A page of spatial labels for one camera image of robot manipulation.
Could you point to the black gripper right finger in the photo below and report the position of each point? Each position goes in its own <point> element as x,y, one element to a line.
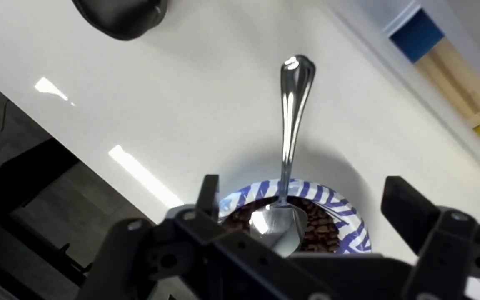
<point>450,251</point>

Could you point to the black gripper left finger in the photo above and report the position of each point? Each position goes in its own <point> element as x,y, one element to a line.
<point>195,261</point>

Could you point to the blue patterned paper bowl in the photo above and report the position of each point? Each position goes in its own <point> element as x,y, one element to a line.
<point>350,231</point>

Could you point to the dark coffee grounds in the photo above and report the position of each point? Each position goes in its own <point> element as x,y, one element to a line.
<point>320,226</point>

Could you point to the clear plastic storage bin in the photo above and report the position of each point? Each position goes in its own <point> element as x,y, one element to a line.
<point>445,73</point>

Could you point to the small black cylinder object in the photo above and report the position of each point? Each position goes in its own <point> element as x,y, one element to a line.
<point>120,18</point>

